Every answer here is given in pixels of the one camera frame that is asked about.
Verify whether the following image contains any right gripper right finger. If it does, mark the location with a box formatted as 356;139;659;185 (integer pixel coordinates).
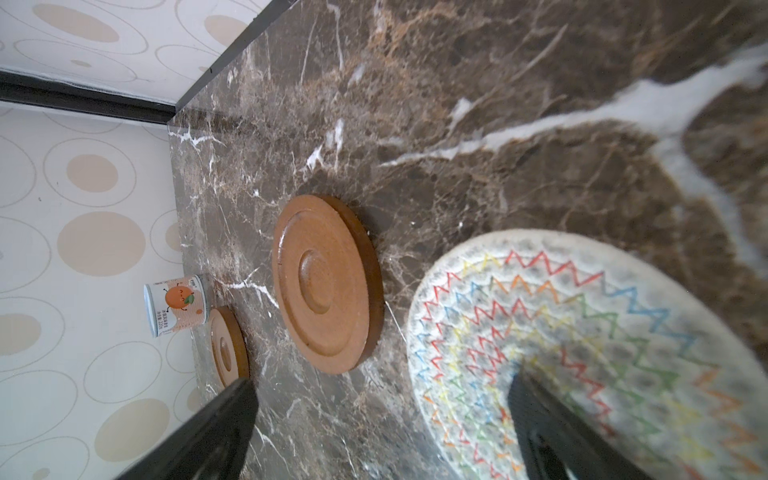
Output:
507;370;649;479

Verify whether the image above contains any dark wooden coaster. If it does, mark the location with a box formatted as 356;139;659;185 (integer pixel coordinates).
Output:
210;307;250;387

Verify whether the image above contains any white woven coaster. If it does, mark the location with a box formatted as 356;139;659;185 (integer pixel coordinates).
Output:
406;229;767;479

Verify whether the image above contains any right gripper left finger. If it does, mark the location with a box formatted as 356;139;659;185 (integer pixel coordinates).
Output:
120;378;258;479

